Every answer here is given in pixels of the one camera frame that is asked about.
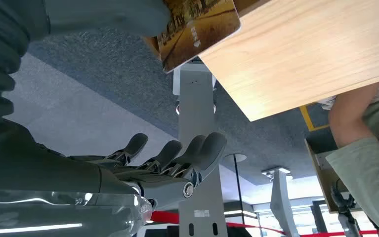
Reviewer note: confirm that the grey kiosk stand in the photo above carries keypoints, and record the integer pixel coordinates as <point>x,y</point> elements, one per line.
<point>282,202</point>
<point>195,108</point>

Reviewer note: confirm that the hotel key card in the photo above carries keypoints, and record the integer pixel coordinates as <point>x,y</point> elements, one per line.
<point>199,32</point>

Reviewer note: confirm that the red barrier belt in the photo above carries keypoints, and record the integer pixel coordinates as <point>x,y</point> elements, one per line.
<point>163,217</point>

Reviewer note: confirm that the wooden card organizer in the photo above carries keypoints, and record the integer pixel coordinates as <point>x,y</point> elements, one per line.
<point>246,5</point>

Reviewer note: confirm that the person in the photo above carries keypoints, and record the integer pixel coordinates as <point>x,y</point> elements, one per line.
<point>366,170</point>

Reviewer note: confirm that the yellow floor tape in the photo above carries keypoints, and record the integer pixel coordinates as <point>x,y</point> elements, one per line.
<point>305,117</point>

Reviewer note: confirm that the wooden cabinet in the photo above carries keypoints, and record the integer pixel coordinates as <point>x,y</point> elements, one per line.
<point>323,176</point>

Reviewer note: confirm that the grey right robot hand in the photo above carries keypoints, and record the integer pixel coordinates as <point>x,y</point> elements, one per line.
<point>61,176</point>

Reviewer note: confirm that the black stanchion pole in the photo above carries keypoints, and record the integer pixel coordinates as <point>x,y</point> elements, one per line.
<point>238,189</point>

